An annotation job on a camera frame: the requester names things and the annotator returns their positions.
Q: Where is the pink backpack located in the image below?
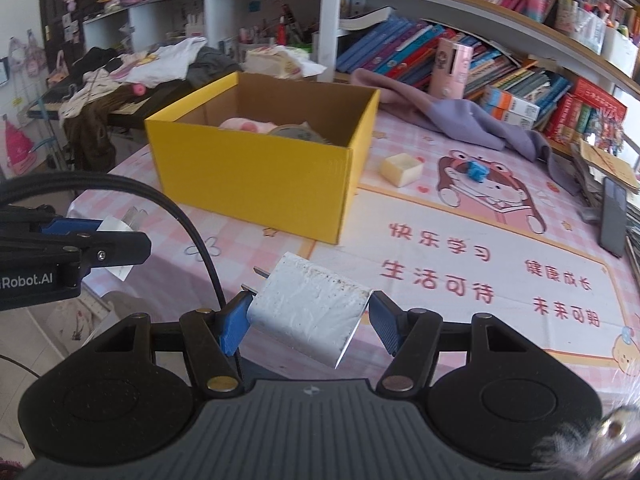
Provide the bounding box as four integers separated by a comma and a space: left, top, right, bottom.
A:
0, 115, 39, 179

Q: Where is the floral hanging bag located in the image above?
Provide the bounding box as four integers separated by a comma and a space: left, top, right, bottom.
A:
24, 30, 46, 79
7, 35, 26, 69

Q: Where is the white pen organizer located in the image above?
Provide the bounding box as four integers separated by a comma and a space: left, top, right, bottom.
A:
570, 5, 640, 67

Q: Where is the white charger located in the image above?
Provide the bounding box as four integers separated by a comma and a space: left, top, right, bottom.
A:
241, 252, 374, 370

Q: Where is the white bookshelf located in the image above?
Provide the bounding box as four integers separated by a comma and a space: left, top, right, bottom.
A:
82, 0, 640, 96

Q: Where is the yellow tape roll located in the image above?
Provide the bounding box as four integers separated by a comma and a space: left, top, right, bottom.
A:
267, 122, 329, 146

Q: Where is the small clear plastic packet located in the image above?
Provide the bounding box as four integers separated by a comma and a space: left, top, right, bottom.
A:
97, 207, 149, 281

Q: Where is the grey fluffy cuff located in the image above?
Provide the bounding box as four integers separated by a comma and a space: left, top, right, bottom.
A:
534, 404, 640, 480

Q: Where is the pink plush toy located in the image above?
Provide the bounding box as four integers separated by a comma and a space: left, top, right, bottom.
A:
218, 117, 279, 135

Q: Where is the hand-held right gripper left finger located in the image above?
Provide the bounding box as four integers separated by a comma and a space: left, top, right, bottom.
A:
90, 290, 254, 394

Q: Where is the small pink handbag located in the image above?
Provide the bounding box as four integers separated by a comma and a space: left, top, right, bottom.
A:
47, 50, 71, 84

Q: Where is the dark smartphone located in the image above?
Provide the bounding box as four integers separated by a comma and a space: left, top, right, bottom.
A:
599, 177, 629, 259

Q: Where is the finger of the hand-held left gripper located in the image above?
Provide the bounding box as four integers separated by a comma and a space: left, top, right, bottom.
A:
62, 232, 152, 279
42, 216, 104, 237

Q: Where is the purple cloth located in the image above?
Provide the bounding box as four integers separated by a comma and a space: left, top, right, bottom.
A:
350, 67, 583, 196

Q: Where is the pink carton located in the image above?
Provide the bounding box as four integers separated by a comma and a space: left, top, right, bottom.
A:
429, 37, 475, 100

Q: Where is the black garment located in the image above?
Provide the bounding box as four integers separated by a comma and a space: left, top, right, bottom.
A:
65, 47, 121, 81

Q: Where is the white orange carton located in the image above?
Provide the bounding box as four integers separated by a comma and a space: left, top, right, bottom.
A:
482, 85, 542, 132

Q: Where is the grey garment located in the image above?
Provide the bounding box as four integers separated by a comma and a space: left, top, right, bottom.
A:
187, 47, 246, 81

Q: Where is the black braided cable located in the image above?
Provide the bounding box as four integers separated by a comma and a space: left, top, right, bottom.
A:
0, 174, 246, 379

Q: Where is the yellow cardboard box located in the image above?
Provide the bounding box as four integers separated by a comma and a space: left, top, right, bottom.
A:
144, 71, 382, 246

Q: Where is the pink printed desk mat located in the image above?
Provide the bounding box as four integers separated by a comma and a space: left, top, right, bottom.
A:
67, 110, 640, 401

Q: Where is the cream tissue package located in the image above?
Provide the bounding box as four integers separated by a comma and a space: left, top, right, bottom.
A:
245, 45, 326, 81

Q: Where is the pen holder with pens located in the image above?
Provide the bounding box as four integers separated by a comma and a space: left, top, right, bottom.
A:
237, 5, 321, 61

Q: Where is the brown garment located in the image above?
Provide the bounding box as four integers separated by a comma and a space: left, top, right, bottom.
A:
62, 85, 132, 171

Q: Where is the small cream box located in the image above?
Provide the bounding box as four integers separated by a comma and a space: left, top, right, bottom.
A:
378, 154, 425, 189

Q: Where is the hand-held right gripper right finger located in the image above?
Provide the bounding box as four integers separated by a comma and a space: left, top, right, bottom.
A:
369, 290, 547, 394

